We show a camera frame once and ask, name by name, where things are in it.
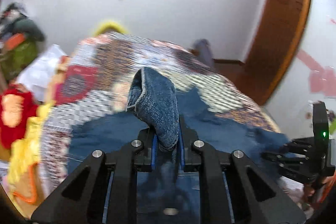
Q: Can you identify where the blue denim jacket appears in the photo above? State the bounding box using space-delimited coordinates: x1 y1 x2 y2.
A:
67 67 287 223

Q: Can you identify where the person's right hand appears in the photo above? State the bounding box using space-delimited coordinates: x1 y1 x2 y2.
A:
302 181 325 205

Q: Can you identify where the patchwork patterned bedspread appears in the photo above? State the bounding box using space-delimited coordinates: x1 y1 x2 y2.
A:
41 32 279 192

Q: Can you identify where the yellow round object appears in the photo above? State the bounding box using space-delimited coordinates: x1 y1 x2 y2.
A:
93 20 128 36

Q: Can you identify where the red and cream plush blanket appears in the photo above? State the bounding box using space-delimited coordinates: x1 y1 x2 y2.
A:
1 84 38 149

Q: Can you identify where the purple grey cloth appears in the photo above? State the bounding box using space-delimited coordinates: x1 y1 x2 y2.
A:
193 39 214 68

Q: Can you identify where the yellow orange fleece blanket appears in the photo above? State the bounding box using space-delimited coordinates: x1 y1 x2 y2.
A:
7 100 56 205

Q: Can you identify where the dark grey clothes pile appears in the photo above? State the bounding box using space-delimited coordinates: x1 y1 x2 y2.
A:
1 2 45 42

